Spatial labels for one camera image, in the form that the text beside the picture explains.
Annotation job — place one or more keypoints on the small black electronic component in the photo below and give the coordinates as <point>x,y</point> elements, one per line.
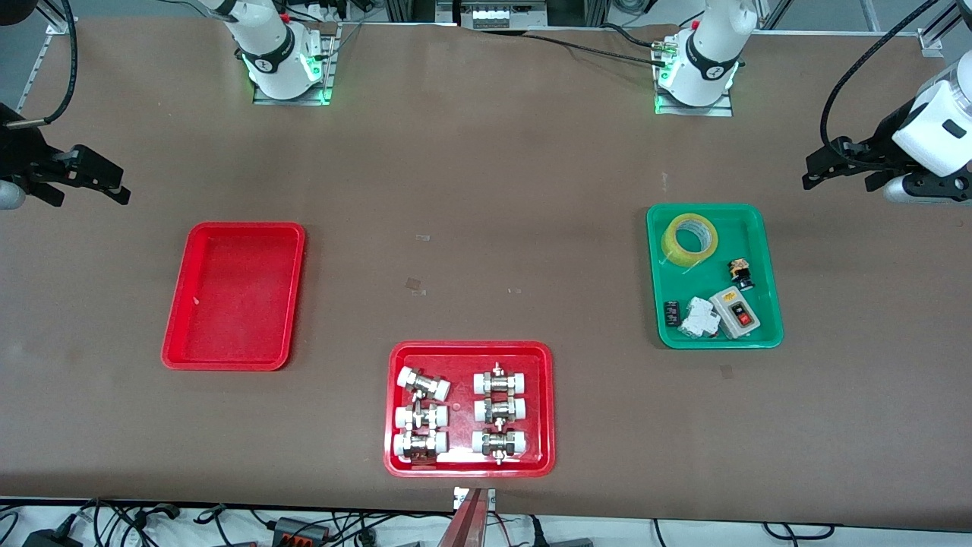
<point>671,314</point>

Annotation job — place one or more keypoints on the aluminium corner strut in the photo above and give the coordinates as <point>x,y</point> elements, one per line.
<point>942,30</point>

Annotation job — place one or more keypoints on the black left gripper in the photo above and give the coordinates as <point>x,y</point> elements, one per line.
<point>878,143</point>

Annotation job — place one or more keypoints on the grey switch box red button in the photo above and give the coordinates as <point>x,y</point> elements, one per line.
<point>735,313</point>

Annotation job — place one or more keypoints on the red metal beam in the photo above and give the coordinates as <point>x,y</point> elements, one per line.
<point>465,524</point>

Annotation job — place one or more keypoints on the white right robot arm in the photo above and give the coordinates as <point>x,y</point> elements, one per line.
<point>266,45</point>

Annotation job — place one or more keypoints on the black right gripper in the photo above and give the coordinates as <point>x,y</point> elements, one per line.
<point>17,156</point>

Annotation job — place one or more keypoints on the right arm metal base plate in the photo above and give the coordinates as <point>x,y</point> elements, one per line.
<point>328,76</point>

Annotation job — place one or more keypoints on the brown table mat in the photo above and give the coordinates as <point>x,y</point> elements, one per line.
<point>486,152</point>

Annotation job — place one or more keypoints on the yellow tape roll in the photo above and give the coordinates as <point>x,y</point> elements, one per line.
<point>668,243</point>

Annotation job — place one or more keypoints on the white circuit breaker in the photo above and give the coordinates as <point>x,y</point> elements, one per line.
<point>699,319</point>

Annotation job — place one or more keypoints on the white metal pipe fitting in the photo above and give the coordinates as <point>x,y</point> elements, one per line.
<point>500,410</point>
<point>423,384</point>
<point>499,443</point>
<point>500,381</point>
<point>421,417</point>
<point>420,444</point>

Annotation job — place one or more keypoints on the empty red plastic tray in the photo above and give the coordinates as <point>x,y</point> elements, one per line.
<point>235,296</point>

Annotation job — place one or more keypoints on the black yellow push button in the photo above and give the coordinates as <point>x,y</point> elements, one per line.
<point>740,273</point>

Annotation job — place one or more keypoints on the red tray holding fittings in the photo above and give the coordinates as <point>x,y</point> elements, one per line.
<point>462,380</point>

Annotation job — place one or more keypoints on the silver metal bracket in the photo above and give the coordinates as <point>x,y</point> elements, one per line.
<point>490,499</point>

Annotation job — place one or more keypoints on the black power adapter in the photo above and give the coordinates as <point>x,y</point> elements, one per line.
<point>53,538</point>

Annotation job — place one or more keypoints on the aluminium corner bracket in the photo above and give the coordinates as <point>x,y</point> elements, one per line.
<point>61,26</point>

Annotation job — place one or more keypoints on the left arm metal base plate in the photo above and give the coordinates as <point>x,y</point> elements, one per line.
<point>721,110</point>

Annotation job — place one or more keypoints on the grey power strip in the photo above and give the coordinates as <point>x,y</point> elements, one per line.
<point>507,17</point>

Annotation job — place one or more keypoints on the green plastic tray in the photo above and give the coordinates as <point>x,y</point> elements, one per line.
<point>699,285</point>

